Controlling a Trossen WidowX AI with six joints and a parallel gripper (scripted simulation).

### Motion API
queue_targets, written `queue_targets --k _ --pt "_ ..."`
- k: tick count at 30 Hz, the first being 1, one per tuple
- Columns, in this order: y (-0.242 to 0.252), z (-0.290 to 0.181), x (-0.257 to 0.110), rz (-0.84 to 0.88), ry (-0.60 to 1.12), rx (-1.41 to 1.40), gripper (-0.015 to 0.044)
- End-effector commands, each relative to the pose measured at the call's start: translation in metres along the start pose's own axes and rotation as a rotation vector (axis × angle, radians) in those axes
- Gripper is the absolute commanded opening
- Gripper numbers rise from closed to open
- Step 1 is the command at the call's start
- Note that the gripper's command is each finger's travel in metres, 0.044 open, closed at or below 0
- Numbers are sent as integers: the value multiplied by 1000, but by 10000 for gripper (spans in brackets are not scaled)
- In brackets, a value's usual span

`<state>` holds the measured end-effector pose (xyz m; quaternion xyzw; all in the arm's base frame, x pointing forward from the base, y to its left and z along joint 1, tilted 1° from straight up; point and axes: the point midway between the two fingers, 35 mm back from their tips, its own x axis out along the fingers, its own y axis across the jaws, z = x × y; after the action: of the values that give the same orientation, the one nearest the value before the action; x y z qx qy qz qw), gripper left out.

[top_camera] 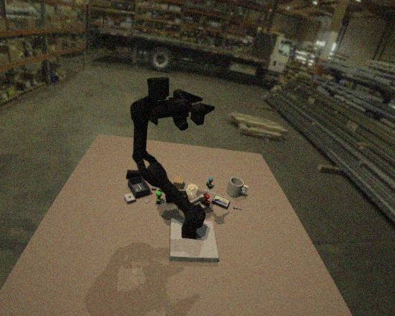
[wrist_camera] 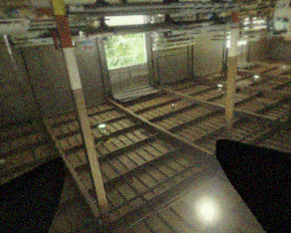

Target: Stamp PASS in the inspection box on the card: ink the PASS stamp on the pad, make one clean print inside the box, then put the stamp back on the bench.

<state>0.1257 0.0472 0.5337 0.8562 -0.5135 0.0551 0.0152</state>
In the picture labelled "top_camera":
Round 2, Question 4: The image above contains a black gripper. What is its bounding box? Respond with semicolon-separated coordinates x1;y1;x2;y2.
169;89;215;126

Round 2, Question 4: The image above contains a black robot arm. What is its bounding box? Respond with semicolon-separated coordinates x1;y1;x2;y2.
130;77;206;239

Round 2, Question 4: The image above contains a white ceramic mug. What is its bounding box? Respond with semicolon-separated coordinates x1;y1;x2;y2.
226;177;249;197

